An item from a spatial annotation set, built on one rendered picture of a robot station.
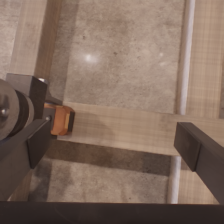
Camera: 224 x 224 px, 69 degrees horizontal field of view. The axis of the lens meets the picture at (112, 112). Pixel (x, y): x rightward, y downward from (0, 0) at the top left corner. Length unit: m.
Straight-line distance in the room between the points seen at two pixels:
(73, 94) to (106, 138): 0.30
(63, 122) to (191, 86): 0.39
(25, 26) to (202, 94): 0.64
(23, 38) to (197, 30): 0.59
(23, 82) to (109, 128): 0.22
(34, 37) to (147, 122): 0.49
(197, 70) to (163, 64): 0.14
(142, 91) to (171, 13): 0.33
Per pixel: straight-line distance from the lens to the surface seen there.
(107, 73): 0.65
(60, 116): 0.39
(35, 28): 0.70
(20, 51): 0.68
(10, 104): 0.23
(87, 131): 0.42
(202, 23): 0.65
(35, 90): 0.30
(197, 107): 0.55
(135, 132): 0.40
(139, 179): 0.63
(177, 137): 0.17
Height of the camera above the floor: 0.60
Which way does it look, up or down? 81 degrees down
